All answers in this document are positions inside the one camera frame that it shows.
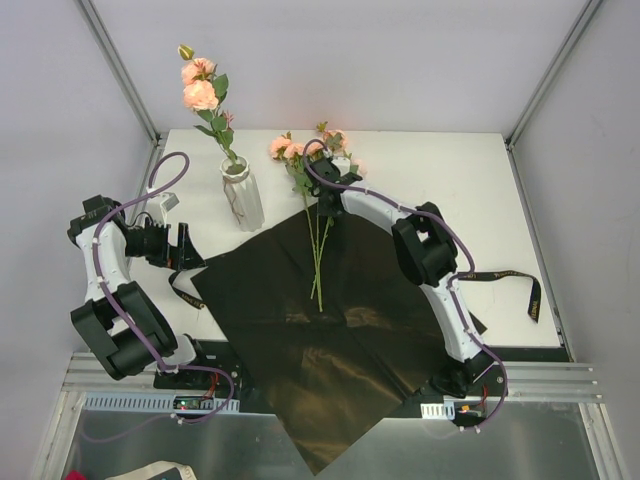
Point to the left white cable duct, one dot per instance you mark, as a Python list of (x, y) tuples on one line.
[(159, 403)]

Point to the white ribbed ceramic vase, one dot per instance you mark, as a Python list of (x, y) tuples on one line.
[(242, 193)]

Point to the pink rose stem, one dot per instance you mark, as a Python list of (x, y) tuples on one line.
[(284, 150), (303, 187), (335, 141), (204, 91)]

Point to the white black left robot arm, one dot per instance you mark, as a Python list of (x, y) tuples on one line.
[(118, 321)]

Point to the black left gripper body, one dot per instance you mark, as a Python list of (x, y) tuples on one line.
[(170, 245)]

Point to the red cloth item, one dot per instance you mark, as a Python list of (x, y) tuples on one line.
[(75, 475)]

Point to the aluminium front frame rail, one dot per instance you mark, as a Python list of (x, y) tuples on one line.
[(568, 382)]

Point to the aluminium frame post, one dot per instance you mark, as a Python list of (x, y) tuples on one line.
[(552, 72), (108, 49)]

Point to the right white cable duct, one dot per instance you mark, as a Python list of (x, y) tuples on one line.
[(450, 410)]

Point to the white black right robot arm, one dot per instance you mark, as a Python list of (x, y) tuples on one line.
[(426, 254)]

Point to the white cable duct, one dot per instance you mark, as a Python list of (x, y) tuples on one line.
[(159, 403), (450, 410)]

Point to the black paper flower wrap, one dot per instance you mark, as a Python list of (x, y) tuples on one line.
[(334, 347)]

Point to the cream tote bag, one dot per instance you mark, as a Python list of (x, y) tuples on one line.
[(159, 470)]

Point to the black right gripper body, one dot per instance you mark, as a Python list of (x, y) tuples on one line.
[(325, 198)]

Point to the left aluminium frame post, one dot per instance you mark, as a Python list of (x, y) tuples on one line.
[(108, 49)]

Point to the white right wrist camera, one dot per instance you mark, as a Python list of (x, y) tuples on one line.
[(343, 164)]

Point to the right aluminium frame post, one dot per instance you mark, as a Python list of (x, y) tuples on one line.
[(552, 72)]

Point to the black ribbon gold lettering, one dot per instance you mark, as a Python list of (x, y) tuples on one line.
[(534, 302)]

